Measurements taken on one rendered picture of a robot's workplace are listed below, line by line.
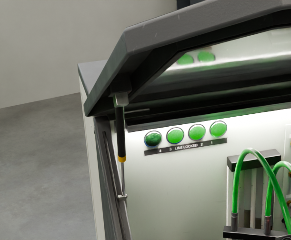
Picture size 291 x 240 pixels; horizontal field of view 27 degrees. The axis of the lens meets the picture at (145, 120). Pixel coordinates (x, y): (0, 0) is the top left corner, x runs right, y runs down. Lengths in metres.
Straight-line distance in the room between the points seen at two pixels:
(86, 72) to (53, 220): 2.13
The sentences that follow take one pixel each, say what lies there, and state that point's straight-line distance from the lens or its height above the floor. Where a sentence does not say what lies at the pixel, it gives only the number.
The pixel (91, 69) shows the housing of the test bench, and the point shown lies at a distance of 1.74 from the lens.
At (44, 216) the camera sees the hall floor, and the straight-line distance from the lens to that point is 3.79.
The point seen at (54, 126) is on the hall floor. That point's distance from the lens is 4.89.
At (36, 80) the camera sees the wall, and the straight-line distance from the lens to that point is 5.35.
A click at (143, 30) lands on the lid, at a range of 0.74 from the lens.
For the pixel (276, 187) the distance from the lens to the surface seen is 1.34.
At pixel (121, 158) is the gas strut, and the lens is 1.32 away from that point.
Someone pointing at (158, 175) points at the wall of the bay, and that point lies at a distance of 1.63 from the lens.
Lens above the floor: 2.11
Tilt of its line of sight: 26 degrees down
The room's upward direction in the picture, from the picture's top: 3 degrees counter-clockwise
